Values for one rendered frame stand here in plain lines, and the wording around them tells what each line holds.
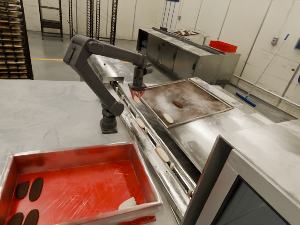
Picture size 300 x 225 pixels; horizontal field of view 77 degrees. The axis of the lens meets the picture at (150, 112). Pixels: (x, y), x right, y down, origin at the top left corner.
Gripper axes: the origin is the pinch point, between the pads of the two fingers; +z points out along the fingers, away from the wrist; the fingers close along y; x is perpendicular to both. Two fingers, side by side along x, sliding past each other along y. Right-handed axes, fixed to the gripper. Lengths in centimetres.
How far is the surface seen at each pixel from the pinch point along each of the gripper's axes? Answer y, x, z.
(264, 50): -372, -164, 10
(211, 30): -376, -342, 3
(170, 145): -7.6, 34.2, 12.1
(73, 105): 34.7, -18.6, 11.5
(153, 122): -9.1, 11.2, 12.7
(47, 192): 52, 44, 9
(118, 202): 30, 57, 10
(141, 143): 10.1, 32.9, 7.3
